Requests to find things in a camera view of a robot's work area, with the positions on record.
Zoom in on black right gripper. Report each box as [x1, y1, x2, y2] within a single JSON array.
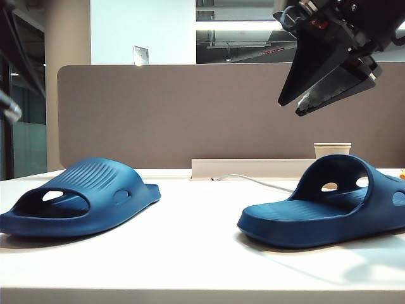
[[277, 6, 383, 117]]

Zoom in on dark blue rubber slipper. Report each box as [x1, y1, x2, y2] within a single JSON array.
[[0, 157, 162, 238], [236, 154, 405, 248]]

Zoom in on beige paper cup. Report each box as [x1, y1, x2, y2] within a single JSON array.
[[313, 142, 352, 158]]

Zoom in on white ceiling light strip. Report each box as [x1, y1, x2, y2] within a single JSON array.
[[195, 20, 297, 32]]

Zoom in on brown desk partition panel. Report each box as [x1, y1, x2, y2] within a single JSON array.
[[56, 63, 405, 168]]

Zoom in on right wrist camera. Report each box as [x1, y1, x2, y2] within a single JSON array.
[[272, 0, 320, 32]]

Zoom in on light grey table cable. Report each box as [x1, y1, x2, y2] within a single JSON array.
[[211, 173, 295, 193]]

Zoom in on silver metal wall plate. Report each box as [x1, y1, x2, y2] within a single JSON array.
[[132, 45, 150, 67]]

